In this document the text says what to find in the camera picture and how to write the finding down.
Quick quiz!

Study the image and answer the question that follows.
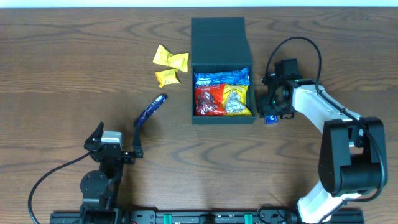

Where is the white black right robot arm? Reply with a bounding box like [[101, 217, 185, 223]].
[[258, 59, 387, 223]]

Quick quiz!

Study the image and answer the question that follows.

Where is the dark green box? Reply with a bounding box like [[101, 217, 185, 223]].
[[190, 17, 257, 125]]

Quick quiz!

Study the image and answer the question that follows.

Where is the large yellow candy wrapper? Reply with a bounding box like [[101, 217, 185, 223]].
[[153, 45, 189, 72]]

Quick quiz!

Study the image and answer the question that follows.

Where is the small yellow candy wrapper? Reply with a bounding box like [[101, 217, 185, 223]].
[[155, 69, 180, 88]]

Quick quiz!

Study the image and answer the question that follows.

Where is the blue Eclipse gum pack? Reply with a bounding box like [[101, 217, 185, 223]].
[[265, 115, 279, 124]]

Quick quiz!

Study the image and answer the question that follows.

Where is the blue wafer bar packet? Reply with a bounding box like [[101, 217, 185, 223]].
[[194, 68, 250, 87]]

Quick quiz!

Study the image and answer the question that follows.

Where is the dark blue snack bar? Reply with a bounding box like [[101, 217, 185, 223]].
[[134, 94, 168, 127]]

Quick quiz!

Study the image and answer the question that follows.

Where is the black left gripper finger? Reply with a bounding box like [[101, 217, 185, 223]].
[[83, 121, 104, 149], [132, 124, 143, 158]]

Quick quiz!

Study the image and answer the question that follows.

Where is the yellow seed snack bag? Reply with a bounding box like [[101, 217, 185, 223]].
[[222, 84, 252, 116]]

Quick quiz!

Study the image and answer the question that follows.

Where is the black aluminium mounting rail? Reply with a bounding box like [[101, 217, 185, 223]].
[[49, 208, 365, 224]]

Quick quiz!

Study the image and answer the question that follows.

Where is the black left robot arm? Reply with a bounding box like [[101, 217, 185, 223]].
[[79, 122, 143, 224]]

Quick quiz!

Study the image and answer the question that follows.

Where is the red Hacks candy bag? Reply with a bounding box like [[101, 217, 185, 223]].
[[194, 84, 226, 116]]

